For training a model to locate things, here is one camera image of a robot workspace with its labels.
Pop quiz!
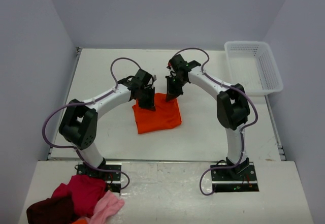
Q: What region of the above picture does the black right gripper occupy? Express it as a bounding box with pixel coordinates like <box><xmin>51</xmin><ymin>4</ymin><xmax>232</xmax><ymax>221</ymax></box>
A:
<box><xmin>166</xmin><ymin>75</ymin><xmax>188</xmax><ymax>103</ymax></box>

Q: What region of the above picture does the orange t shirt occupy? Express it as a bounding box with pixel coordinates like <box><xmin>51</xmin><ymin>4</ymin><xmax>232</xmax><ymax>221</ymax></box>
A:
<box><xmin>132</xmin><ymin>93</ymin><xmax>182</xmax><ymax>134</ymax></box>

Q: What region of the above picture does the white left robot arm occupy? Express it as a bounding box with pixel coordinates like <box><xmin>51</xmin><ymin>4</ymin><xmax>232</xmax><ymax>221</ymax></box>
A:
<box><xmin>59</xmin><ymin>69</ymin><xmax>156</xmax><ymax>180</ymax></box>

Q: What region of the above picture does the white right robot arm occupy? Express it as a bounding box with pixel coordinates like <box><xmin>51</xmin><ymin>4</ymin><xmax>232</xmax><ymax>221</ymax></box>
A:
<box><xmin>166</xmin><ymin>54</ymin><xmax>250</xmax><ymax>180</ymax></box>

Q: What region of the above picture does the white plastic basket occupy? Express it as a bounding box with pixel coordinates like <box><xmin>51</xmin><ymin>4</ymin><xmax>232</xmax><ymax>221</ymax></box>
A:
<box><xmin>224</xmin><ymin>41</ymin><xmax>283</xmax><ymax>97</ymax></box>

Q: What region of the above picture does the crimson red t shirt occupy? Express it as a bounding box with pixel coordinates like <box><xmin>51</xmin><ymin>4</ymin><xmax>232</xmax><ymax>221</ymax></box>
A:
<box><xmin>52</xmin><ymin>175</ymin><xmax>106</xmax><ymax>217</ymax></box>

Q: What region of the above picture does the pink t shirt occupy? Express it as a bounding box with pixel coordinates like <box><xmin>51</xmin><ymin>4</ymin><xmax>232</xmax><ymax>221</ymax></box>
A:
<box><xmin>88</xmin><ymin>191</ymin><xmax>125</xmax><ymax>224</ymax></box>

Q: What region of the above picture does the orange red cloth piece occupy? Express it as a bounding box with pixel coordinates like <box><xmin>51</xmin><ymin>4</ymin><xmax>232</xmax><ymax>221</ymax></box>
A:
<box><xmin>72</xmin><ymin>217</ymin><xmax>89</xmax><ymax>224</ymax></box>

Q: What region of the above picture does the dark maroon t shirt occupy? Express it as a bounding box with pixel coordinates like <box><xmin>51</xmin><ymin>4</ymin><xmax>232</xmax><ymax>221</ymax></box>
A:
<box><xmin>26</xmin><ymin>197</ymin><xmax>79</xmax><ymax>224</ymax></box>

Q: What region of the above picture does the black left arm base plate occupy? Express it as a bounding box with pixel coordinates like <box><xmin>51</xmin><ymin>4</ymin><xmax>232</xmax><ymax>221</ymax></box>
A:
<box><xmin>75</xmin><ymin>163</ymin><xmax>122</xmax><ymax>193</ymax></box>

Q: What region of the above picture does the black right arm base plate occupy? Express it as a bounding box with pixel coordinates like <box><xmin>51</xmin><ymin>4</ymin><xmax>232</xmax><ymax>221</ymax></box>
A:
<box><xmin>211</xmin><ymin>162</ymin><xmax>259</xmax><ymax>193</ymax></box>

